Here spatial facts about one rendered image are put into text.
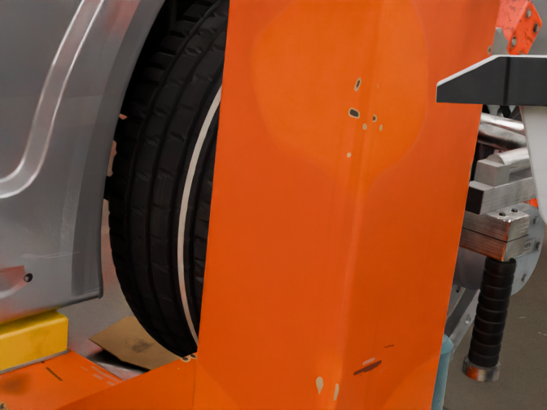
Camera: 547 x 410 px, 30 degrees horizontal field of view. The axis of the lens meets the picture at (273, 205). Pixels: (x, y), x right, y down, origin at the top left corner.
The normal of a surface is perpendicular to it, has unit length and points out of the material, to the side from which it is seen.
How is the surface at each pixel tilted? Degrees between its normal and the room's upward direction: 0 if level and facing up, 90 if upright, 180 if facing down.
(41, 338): 90
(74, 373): 0
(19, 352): 90
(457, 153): 90
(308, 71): 90
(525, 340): 0
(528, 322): 0
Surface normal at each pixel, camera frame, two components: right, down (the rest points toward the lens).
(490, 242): -0.66, 0.15
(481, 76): -0.11, 0.20
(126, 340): 0.30, -0.89
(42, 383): 0.11, -0.95
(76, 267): 0.74, 0.27
